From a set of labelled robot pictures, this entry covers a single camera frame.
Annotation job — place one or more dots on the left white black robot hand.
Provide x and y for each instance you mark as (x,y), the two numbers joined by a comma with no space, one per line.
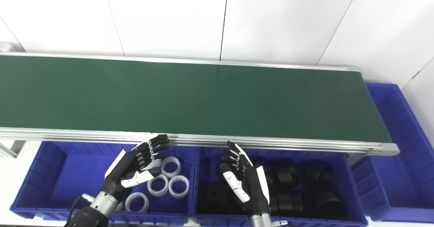
(130,166)

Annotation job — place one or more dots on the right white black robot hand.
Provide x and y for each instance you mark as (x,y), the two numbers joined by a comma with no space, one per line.
(252,186)

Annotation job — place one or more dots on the black round plastic part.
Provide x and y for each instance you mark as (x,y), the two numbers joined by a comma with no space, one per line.
(284,176)
(286,205)
(317,175)
(212,196)
(327,205)

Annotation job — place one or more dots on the blue bin with white rings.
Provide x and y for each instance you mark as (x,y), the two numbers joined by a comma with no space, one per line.
(67,176)

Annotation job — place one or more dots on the blue bin with black parts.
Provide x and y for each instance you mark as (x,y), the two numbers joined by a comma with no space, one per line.
(346,193)

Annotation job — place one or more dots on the green conveyor belt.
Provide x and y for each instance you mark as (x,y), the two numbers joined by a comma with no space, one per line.
(203,101)

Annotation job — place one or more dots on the aluminium conveyor leg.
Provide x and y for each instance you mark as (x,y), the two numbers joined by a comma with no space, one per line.
(12,149)
(356,158)

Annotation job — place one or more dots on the empty blue bin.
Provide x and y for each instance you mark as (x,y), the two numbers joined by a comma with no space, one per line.
(396,172)

